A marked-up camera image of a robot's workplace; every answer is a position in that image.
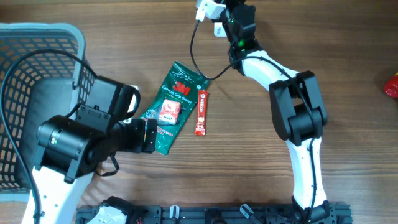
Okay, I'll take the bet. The red Kleenex tissue pack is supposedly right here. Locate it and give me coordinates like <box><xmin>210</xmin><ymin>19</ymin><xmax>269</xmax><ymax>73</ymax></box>
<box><xmin>158</xmin><ymin>99</ymin><xmax>181</xmax><ymax>126</ymax></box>

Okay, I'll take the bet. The grey black shopping basket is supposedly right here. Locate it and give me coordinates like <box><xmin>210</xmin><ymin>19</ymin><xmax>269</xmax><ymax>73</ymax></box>
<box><xmin>1</xmin><ymin>23</ymin><xmax>95</xmax><ymax>202</ymax></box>

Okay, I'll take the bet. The white barcode scanner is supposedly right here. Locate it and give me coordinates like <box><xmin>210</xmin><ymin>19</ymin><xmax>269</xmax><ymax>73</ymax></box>
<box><xmin>214</xmin><ymin>22</ymin><xmax>227</xmax><ymax>37</ymax></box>

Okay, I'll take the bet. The green 3M gloves package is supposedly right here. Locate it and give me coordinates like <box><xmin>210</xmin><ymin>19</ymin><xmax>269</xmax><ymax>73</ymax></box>
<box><xmin>140</xmin><ymin>61</ymin><xmax>209</xmax><ymax>155</ymax></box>

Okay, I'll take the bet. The red sauce bottle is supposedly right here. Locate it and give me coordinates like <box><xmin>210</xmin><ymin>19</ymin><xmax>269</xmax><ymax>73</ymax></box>
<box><xmin>384</xmin><ymin>73</ymin><xmax>398</xmax><ymax>99</ymax></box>

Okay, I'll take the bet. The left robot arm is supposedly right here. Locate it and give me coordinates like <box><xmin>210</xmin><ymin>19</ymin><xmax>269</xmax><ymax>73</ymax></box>
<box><xmin>22</xmin><ymin>76</ymin><xmax>157</xmax><ymax>223</ymax></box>

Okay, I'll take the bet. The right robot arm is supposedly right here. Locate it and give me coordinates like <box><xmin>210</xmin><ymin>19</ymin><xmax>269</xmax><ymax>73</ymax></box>
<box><xmin>219</xmin><ymin>1</ymin><xmax>329</xmax><ymax>223</ymax></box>

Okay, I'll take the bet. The red sauce sachet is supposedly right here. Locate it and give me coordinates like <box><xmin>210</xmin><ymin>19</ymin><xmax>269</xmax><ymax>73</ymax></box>
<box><xmin>195</xmin><ymin>90</ymin><xmax>208</xmax><ymax>136</ymax></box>

